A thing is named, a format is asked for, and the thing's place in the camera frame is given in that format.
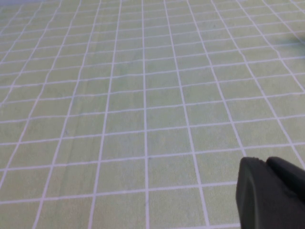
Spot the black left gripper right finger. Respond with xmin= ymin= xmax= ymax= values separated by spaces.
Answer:
xmin=265 ymin=156 xmax=305 ymax=201

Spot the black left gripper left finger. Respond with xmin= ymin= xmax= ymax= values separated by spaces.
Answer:
xmin=235 ymin=156 xmax=305 ymax=229

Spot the green white-grid tablecloth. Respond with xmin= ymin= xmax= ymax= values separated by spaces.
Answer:
xmin=0 ymin=0 xmax=305 ymax=229

